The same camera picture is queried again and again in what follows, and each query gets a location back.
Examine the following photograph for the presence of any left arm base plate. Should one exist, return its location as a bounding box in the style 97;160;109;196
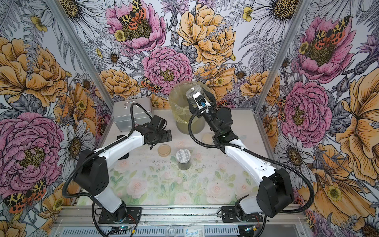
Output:
98;207;142;224

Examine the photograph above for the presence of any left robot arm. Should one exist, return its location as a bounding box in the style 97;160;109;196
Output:
73;116;172;223

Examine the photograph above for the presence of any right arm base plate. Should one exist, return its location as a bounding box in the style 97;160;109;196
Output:
217;206;263;224

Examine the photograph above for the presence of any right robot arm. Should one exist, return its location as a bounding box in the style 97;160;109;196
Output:
188;90;294;218

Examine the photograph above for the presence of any surgical label box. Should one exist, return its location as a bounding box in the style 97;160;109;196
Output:
183;225;205;237

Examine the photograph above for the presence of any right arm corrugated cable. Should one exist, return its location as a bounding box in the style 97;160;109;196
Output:
188;109;315;214

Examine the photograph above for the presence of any silver first aid case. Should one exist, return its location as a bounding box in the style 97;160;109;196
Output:
112;97;154;133

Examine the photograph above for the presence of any closed beige lid jar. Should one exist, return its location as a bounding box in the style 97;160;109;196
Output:
201;133;214;145

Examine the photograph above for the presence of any foil sealed tea jar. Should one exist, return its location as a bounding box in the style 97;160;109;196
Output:
176;149;191;170

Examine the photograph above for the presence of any yellow bin liner bag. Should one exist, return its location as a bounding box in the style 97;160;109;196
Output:
169;81;212;123

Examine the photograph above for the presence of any clear jar beige lid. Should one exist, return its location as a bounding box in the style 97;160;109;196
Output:
186;85;205;99

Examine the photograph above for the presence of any aluminium front rail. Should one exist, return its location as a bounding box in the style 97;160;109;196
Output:
53;204;309;227

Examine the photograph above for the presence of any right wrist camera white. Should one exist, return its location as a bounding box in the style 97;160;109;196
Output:
192;92;211;109

